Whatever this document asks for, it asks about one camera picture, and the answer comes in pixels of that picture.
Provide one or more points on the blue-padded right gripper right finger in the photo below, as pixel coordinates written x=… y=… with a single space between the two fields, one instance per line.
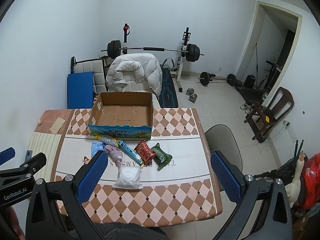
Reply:
x=273 y=221

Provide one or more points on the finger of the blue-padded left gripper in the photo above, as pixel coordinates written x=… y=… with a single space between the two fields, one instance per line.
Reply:
x=7 y=155

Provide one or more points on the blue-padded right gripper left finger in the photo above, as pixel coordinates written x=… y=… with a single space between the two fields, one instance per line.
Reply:
x=44 y=219

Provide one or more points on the blue tissue pack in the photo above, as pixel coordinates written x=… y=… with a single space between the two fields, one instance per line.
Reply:
x=96 y=146

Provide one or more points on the white soft plastic pack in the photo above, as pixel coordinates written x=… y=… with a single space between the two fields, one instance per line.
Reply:
x=128 y=178

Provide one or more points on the pink purple cloth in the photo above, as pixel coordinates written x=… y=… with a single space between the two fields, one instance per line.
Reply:
x=115 y=153

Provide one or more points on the silver yellow scrubbing glove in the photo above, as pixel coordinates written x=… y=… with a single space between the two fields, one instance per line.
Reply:
x=107 y=140

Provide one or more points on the blue long snack tube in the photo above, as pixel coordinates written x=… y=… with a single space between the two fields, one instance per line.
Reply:
x=130 y=152

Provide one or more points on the green snack packet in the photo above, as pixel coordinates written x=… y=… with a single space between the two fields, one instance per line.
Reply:
x=162 y=158

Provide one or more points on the red snack packet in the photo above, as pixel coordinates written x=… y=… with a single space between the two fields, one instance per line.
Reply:
x=145 y=152

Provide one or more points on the red bag with plush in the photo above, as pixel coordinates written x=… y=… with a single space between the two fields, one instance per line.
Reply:
x=303 y=190

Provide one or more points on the beige tape patch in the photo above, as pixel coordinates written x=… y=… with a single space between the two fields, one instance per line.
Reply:
x=59 y=122

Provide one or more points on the grey plastic chair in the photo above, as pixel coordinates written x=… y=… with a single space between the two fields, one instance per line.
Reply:
x=221 y=138

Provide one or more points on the dark wooden chair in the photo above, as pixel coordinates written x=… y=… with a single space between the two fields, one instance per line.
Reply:
x=262 y=119

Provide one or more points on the open cardboard box blue print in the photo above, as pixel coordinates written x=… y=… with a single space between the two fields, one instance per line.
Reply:
x=122 y=115

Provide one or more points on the chrome dumbbell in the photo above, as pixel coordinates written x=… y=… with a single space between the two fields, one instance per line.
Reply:
x=192 y=97

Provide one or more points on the barbell on floor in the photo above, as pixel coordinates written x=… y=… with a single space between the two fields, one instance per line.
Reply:
x=205 y=78

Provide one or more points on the black weight bench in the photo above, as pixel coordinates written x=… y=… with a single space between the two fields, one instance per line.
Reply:
x=168 y=96

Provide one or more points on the barbell on rack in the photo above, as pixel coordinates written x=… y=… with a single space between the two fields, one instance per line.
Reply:
x=192 y=53

